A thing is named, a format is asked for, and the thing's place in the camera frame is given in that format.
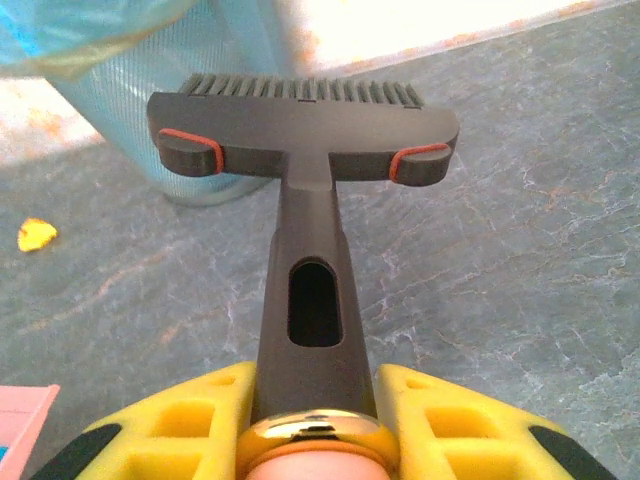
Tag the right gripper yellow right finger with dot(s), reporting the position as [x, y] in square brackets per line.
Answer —
[465, 435]

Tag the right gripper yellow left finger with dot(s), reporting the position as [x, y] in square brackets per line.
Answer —
[165, 435]

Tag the pink plastic dustpan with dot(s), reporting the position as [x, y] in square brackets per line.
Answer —
[25, 420]

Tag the small blue paper scrap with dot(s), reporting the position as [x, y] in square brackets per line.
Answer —
[3, 451]

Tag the orange paper scrap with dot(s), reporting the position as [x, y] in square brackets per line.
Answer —
[36, 235]

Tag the light blue mesh bin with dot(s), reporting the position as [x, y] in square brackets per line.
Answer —
[200, 55]

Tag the blue plastic bin liner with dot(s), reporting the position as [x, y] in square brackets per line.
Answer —
[60, 30]

